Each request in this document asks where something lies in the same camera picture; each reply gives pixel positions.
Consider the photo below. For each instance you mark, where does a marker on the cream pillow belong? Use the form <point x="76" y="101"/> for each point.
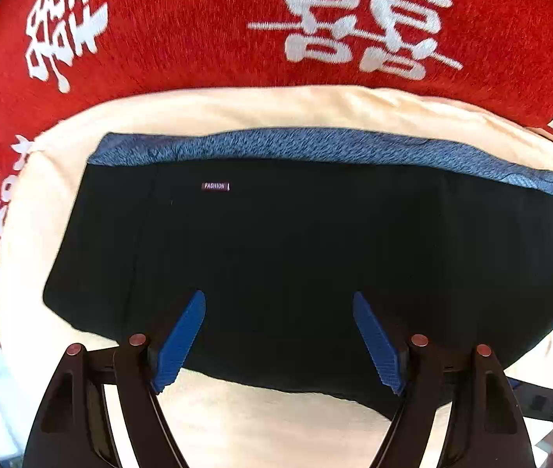
<point x="257" y="431"/>

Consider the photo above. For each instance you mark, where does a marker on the black pants with blue waistband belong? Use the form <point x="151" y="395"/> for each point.
<point x="281" y="253"/>

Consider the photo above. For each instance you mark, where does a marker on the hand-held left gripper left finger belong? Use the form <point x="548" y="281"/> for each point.
<point x="181" y="340"/>

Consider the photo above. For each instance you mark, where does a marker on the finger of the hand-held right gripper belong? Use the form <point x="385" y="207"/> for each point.
<point x="545" y="399"/>

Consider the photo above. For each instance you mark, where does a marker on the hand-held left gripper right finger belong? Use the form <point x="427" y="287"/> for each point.
<point x="377" y="342"/>

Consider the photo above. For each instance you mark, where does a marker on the red printed blanket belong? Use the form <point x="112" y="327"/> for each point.
<point x="183" y="34"/>

